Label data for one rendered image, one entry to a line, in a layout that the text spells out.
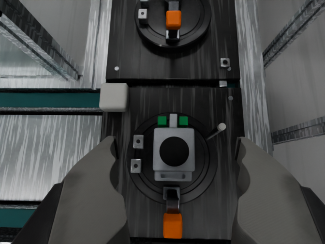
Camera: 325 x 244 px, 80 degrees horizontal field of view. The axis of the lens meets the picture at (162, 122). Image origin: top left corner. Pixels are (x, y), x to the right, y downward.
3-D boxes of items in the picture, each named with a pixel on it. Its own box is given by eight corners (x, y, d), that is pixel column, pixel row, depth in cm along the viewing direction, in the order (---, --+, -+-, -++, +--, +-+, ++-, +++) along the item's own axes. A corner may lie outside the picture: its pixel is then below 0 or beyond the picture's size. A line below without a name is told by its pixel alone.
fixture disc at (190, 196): (217, 204, 30) (220, 206, 28) (126, 202, 30) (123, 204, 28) (213, 114, 33) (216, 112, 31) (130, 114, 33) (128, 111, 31)
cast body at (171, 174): (189, 179, 25) (197, 185, 19) (155, 179, 26) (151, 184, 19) (188, 117, 27) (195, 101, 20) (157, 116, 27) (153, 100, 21)
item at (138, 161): (141, 172, 29) (140, 173, 28) (132, 172, 29) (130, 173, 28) (142, 159, 30) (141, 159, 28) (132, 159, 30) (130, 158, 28)
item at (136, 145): (144, 149, 30) (142, 148, 29) (134, 148, 30) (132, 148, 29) (144, 136, 30) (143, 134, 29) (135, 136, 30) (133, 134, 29)
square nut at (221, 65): (228, 69, 35) (230, 66, 34) (219, 69, 35) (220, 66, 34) (228, 61, 35) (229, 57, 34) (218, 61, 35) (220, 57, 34)
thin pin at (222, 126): (210, 139, 30) (226, 129, 22) (205, 139, 30) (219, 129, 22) (210, 134, 30) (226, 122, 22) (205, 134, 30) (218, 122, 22)
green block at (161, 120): (167, 131, 31) (166, 125, 26) (159, 131, 31) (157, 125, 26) (167, 123, 31) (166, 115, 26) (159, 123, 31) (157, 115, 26)
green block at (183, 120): (184, 131, 30) (187, 125, 26) (177, 131, 30) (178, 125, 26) (184, 124, 31) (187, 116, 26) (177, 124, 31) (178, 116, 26)
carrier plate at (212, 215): (247, 236, 31) (253, 241, 28) (96, 232, 31) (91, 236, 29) (237, 91, 36) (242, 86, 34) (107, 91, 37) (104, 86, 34)
